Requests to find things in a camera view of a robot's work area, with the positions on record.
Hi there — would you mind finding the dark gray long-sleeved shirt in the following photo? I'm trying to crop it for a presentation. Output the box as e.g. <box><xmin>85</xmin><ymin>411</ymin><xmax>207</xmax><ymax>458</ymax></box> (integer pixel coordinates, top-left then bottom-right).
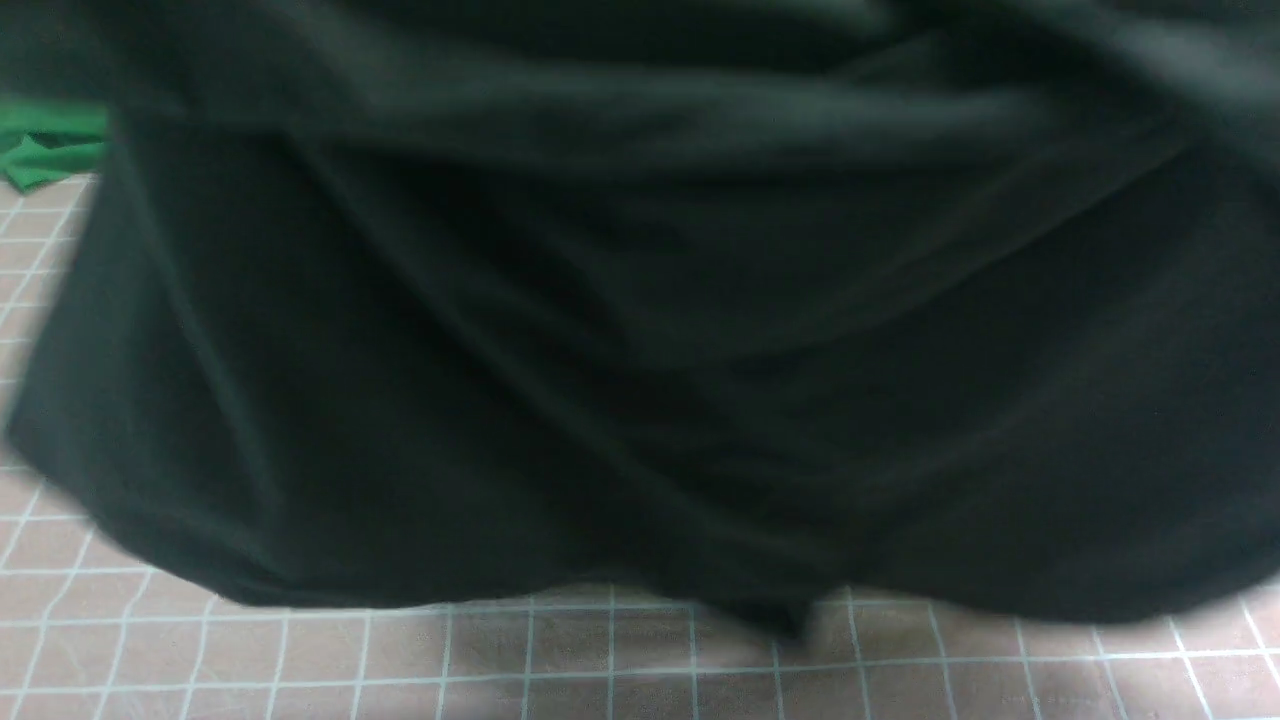
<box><xmin>3</xmin><ymin>1</ymin><xmax>1279</xmax><ymax>637</ymax></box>

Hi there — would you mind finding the pink checkered tablecloth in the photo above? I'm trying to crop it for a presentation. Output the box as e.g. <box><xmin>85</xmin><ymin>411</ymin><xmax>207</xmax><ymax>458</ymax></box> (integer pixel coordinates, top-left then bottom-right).
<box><xmin>0</xmin><ymin>176</ymin><xmax>1280</xmax><ymax>720</ymax></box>

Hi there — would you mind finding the green backdrop cloth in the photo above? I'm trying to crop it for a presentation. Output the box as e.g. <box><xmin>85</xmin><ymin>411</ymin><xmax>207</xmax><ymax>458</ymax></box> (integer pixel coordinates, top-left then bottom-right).
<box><xmin>1</xmin><ymin>99</ymin><xmax>108</xmax><ymax>193</ymax></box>

